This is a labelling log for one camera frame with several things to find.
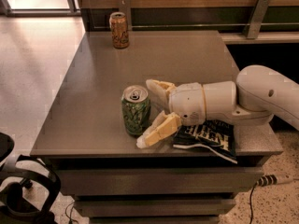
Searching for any grey drawer cabinet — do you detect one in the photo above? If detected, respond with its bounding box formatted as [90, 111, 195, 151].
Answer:
[32, 31, 282, 224]

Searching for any green soda can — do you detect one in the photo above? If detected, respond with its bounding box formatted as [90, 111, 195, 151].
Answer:
[121, 85, 151, 136]

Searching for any thin metal rail rod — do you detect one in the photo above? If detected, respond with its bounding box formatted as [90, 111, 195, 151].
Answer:
[93, 21, 299, 30]

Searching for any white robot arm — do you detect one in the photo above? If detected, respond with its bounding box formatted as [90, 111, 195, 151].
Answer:
[136, 65, 299, 148]

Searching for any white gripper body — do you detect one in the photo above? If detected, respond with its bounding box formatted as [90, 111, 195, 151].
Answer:
[169, 83, 206, 126]

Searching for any black floor cable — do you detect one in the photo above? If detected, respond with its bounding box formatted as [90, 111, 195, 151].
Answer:
[64, 201, 80, 224]

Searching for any white power strip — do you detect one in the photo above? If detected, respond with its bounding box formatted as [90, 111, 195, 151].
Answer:
[256, 175, 293, 187]

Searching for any metal rail bracket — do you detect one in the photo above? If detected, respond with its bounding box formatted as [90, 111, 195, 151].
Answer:
[243, 0, 271, 39]
[118, 0, 132, 31]

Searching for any right metal rail bracket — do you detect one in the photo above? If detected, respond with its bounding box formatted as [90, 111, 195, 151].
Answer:
[243, 0, 271, 39]

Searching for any orange soda can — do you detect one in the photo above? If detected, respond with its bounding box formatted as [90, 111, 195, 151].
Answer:
[109, 12, 129, 49]

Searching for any left metal rail bracket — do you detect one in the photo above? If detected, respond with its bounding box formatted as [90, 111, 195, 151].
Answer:
[118, 0, 132, 31]

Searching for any blue Kettle chips bag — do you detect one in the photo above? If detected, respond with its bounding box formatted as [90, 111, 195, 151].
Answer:
[173, 119, 237, 164]

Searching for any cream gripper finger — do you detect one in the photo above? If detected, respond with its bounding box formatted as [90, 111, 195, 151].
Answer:
[136, 111, 181, 148]
[146, 79, 177, 110]

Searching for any black office chair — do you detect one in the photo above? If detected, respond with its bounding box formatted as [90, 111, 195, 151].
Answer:
[0, 133, 61, 224]

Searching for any black power cable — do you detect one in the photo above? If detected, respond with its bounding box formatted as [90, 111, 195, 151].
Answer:
[248, 183, 259, 224]

